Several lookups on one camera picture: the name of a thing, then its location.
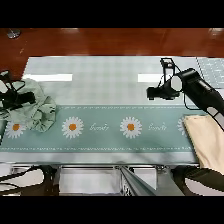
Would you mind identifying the black cable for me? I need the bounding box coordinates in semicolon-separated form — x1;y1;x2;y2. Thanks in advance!
181;91;202;112

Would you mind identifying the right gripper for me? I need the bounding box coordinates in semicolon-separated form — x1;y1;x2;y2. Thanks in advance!
146;83;182;102

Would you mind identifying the beige garment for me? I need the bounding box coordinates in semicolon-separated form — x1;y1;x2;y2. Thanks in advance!
182;114;224;176

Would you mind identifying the silver frame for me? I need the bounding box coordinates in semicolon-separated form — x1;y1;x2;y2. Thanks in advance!
0;162;224;196

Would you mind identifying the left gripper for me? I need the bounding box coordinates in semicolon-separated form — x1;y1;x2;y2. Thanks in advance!
13;92;36;105

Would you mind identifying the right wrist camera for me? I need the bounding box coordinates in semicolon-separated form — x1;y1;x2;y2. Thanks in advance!
159;57;176;88

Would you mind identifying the pale green garment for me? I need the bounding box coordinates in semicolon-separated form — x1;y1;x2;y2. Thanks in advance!
0;77;58;133

